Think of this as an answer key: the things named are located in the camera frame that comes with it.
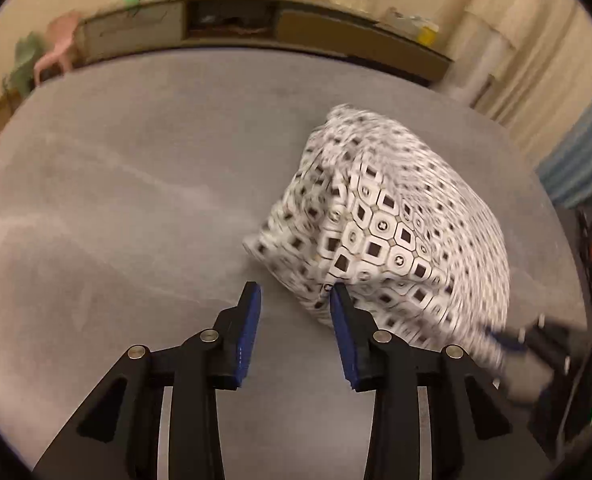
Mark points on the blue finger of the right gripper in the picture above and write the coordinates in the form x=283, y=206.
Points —
x=508, y=340

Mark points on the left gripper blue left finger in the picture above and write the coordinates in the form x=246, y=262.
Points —
x=237, y=327

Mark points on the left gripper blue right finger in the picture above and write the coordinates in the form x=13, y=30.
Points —
x=363, y=364

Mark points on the white black patterned garment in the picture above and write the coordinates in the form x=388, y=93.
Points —
x=373, y=207

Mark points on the white curtain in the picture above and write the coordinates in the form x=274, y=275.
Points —
x=525, y=64

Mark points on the long dark tv cabinet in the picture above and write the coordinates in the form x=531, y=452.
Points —
x=306, y=26

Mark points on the green plastic chair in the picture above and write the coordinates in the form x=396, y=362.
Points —
x=28, y=51

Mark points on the pink plastic chair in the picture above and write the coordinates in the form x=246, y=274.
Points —
x=60, y=35

